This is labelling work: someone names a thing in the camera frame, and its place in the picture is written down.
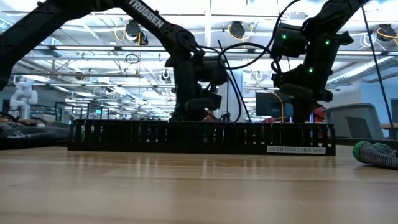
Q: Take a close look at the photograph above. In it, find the rack of red bins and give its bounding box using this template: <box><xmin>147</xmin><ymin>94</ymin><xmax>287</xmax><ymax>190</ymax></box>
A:
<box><xmin>310</xmin><ymin>104</ymin><xmax>327</xmax><ymax>124</ymax></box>

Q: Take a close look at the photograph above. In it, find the black monitor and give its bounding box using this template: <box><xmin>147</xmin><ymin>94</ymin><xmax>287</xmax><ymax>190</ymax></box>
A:
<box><xmin>255</xmin><ymin>91</ymin><xmax>295</xmax><ymax>118</ymax></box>

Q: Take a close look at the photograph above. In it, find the small ceiling cord reel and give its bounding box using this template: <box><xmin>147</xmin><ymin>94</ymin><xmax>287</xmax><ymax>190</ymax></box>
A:
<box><xmin>160</xmin><ymin>68</ymin><xmax>172</xmax><ymax>84</ymax></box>

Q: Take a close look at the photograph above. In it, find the black slotted cable duct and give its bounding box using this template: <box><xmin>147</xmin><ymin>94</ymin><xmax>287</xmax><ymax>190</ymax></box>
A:
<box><xmin>67</xmin><ymin>119</ymin><xmax>336</xmax><ymax>156</ymax></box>

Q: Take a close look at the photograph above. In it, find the long ceiling light bar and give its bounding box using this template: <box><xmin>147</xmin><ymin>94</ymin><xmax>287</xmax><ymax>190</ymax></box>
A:
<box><xmin>34</xmin><ymin>44</ymin><xmax>398</xmax><ymax>55</ymax></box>

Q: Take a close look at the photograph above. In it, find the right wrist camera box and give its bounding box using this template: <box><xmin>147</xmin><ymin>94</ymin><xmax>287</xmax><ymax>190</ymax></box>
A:
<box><xmin>279</xmin><ymin>82</ymin><xmax>314</xmax><ymax>101</ymax></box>

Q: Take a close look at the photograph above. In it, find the black ceiling cord reel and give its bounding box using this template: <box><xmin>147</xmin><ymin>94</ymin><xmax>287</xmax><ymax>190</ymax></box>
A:
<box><xmin>376</xmin><ymin>23</ymin><xmax>398</xmax><ymax>42</ymax></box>
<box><xmin>124</xmin><ymin>18</ymin><xmax>149</xmax><ymax>46</ymax></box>
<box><xmin>228</xmin><ymin>20</ymin><xmax>246</xmax><ymax>40</ymax></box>

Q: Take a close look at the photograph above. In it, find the grey mesh office chair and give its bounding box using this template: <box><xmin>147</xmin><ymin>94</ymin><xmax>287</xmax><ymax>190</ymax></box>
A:
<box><xmin>322</xmin><ymin>102</ymin><xmax>386</xmax><ymax>140</ymax></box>

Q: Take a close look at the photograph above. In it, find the white building column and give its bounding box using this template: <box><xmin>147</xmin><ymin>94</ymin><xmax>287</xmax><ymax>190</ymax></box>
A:
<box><xmin>222</xmin><ymin>58</ymin><xmax>244</xmax><ymax>123</ymax></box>

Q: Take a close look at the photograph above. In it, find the black hanging cable loop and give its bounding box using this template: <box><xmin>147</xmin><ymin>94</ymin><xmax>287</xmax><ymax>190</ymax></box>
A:
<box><xmin>124</xmin><ymin>52</ymin><xmax>141</xmax><ymax>65</ymax></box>

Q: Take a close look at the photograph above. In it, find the yellow hanging cable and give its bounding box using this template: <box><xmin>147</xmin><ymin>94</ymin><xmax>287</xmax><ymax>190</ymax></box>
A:
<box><xmin>269</xmin><ymin>90</ymin><xmax>285</xmax><ymax>123</ymax></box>

